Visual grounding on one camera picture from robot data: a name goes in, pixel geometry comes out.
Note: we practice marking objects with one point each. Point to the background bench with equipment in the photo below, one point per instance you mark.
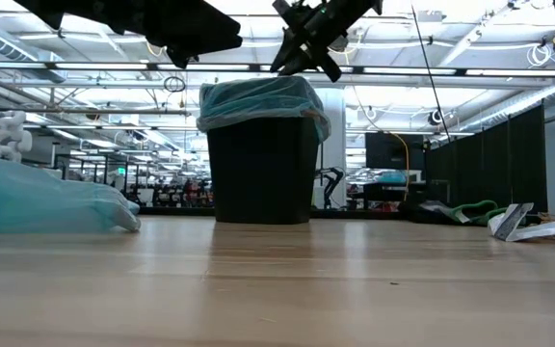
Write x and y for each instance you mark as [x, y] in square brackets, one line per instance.
[181, 193]

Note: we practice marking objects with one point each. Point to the black background robot arm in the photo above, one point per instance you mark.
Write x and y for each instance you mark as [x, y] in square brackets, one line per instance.
[333, 183]

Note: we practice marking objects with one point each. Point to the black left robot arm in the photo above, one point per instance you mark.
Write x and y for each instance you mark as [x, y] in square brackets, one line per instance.
[41, 7]

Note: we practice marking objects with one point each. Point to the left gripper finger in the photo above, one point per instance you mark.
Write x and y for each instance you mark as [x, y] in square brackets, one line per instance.
[181, 55]
[205, 31]

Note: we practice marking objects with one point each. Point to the grey and green fabric pouch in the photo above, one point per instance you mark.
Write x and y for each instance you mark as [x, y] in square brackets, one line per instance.
[475, 209]

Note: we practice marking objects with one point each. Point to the white building column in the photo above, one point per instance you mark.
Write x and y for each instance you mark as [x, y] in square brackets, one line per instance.
[335, 159]

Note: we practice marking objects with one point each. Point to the black plastic trash bin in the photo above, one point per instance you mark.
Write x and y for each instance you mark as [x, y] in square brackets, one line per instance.
[263, 173]

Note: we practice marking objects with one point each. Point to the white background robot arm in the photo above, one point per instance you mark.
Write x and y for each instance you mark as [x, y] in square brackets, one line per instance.
[11, 137]

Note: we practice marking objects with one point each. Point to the white paper with grey print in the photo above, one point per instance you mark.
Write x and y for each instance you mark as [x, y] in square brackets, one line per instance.
[509, 226]

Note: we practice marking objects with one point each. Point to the black aluminium table frame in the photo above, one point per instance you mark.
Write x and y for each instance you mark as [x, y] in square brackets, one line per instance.
[176, 211]

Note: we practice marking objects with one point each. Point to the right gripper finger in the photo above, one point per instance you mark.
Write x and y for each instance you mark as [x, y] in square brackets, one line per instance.
[330, 62]
[292, 53]

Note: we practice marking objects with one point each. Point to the black background monitor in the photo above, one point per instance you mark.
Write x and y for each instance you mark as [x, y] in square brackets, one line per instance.
[388, 149]

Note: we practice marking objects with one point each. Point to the black curtain partition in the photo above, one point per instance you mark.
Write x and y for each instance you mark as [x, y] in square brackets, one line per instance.
[499, 159]

